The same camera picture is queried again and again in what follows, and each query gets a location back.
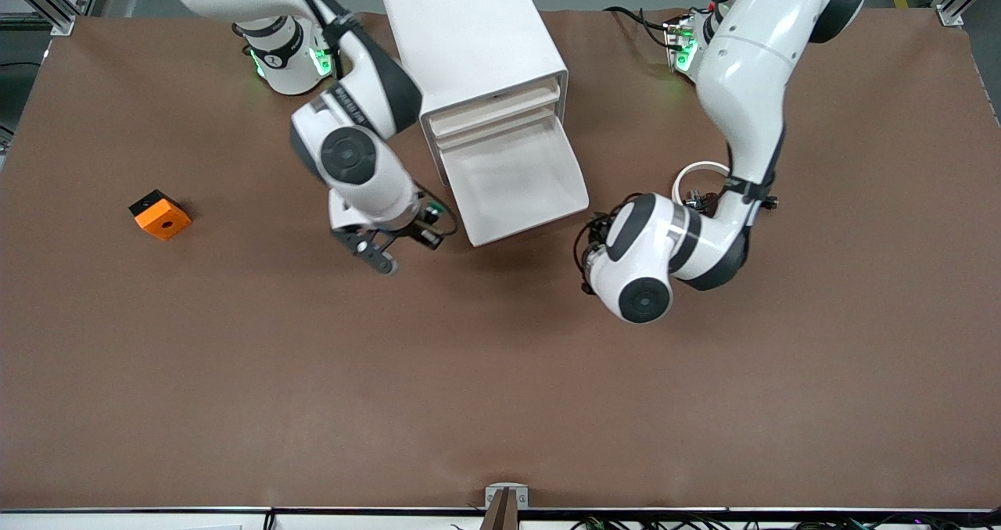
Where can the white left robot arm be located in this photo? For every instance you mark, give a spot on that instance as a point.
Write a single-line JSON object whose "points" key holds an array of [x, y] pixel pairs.
{"points": [[743, 69]]}

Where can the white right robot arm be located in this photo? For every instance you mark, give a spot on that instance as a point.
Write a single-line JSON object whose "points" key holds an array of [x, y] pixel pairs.
{"points": [[367, 170]]}

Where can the orange black button box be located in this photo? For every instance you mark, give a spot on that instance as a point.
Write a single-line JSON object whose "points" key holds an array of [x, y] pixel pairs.
{"points": [[164, 221]]}

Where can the brown table mat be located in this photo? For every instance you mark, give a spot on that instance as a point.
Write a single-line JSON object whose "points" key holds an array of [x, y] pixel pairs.
{"points": [[500, 374]]}

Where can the white C-shaped plastic clamp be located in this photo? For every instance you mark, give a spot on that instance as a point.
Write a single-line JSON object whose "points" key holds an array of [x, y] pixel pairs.
{"points": [[688, 169]]}

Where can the small black clip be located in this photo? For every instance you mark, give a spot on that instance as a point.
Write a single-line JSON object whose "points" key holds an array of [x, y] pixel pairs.
{"points": [[770, 202]]}

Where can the grey metal table bracket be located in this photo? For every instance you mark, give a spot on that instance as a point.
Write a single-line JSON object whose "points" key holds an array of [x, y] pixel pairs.
{"points": [[507, 506]]}

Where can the white table edge rail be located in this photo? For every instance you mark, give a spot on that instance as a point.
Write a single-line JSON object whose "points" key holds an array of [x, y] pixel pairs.
{"points": [[156, 521]]}

